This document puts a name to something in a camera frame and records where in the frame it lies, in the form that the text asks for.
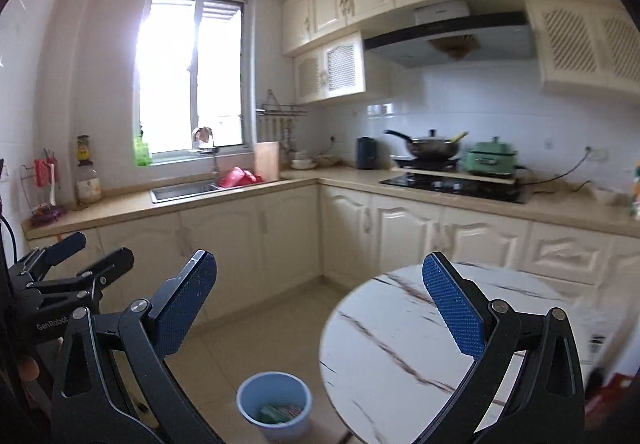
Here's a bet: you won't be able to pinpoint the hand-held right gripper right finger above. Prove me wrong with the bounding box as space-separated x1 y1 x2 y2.
415 251 586 444

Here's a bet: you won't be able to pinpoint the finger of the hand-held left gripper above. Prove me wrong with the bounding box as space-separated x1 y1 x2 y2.
27 247 136 312
7 231 87 282

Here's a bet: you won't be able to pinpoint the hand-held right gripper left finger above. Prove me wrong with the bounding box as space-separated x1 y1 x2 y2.
50 250 231 444

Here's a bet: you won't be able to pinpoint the blue trash bin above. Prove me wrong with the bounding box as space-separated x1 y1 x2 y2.
236 371 312 444

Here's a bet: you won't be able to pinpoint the person's left hand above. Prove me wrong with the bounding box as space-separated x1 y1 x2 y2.
18 355 42 383

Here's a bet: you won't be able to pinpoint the glass jar yellow label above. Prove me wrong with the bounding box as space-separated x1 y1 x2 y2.
75 163 102 211

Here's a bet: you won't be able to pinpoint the dark bottle yellow label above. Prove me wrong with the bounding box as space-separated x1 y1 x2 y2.
76 134 94 168

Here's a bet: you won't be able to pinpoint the steel sink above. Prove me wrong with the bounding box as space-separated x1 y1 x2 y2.
150 180 223 204

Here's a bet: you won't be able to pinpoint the green dish soap bottle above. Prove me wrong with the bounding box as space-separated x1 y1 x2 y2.
133 130 153 167

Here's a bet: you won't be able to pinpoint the black gas stove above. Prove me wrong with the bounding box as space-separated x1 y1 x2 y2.
379 171 528 204

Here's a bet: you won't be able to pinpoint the cream lower kitchen cabinets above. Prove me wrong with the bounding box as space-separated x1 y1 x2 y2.
25 169 640 325

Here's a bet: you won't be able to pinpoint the red basin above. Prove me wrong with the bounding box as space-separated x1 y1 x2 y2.
216 167 265 189

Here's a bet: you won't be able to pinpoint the steel faucet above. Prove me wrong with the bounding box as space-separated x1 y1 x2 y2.
192 127 222 187

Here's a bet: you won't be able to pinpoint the green electric cooker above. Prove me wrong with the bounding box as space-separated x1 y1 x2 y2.
460 137 526 177

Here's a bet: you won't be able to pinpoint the white printed plastic bag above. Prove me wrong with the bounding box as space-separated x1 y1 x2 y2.
570 274 631 370

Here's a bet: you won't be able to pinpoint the black wok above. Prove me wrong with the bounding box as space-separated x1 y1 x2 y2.
384 128 468 161

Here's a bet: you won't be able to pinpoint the wooden cutting board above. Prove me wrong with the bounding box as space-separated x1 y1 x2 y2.
255 140 281 182

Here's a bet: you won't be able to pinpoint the black kettle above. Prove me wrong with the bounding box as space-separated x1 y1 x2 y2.
356 137 378 170

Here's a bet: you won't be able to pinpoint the stack of white bowls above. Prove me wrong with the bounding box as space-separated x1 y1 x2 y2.
290 150 319 170

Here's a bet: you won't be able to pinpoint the red snack bag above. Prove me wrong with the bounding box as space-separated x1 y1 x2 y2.
597 371 636 400

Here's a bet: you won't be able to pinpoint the window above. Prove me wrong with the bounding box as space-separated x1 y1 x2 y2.
134 0 249 167

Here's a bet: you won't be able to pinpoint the range hood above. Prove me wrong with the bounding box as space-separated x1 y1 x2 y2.
363 0 533 70

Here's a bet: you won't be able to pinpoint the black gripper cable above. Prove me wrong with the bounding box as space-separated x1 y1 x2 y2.
0 211 18 265

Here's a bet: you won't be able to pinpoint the wire rack with red utensils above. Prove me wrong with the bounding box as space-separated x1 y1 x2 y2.
20 148 68 229

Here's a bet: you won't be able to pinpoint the black power cable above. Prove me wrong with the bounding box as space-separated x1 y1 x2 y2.
520 149 596 197

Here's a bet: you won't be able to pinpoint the wall utensil rack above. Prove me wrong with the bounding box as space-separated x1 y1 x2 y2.
255 90 309 152

